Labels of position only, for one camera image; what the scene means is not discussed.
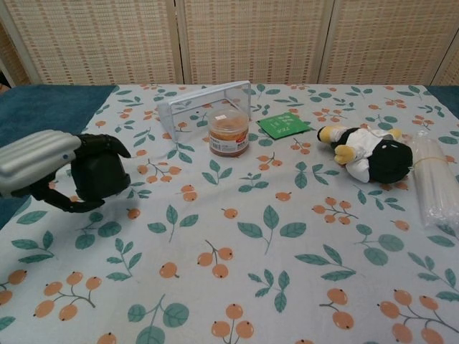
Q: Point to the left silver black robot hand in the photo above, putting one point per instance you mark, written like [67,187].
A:
[32,159]

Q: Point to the black plastic cup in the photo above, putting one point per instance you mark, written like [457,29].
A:
[98,177]

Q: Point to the teal plush table cover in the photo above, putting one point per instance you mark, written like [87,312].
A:
[39,107]

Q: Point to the woven folding screen panel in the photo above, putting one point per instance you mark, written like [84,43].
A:
[394,39]
[100,39]
[254,39]
[12,57]

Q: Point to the clear plastic box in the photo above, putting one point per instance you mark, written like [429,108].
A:
[201,102]

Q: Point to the clear plastic jar brown contents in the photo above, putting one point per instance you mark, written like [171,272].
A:
[229,134]

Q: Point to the floral print tablecloth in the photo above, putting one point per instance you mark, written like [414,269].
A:
[251,258]

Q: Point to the green square packet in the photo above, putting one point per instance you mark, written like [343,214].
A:
[283,125]

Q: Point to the penguin plush toy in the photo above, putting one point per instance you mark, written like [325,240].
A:
[380,157]

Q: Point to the bagged bundle of white straws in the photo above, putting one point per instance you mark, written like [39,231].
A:
[432,186]

